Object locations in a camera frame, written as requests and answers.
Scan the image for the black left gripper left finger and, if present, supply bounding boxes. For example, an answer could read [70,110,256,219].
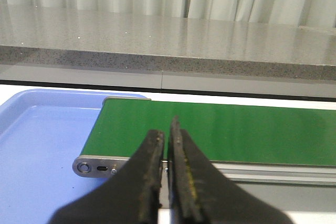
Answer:
[49,130,164,223]

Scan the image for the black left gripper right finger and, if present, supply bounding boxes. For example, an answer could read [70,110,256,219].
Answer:
[167,116,292,223]

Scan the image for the green conveyor belt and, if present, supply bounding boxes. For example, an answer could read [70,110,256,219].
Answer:
[72,97,336,201]

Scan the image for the blue plastic tray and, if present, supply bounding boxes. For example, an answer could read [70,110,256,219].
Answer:
[0,89,148,224]

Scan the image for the grey stone counter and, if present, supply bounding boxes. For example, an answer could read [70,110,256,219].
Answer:
[1,4,335,99]

